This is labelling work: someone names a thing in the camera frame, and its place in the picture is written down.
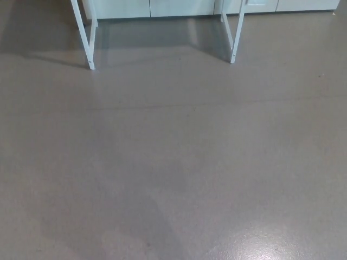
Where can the white cabinet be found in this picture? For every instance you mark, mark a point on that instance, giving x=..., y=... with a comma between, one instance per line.
x=184, y=8

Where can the white desk with metal frame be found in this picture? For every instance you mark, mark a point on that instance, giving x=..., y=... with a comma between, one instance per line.
x=87, y=48

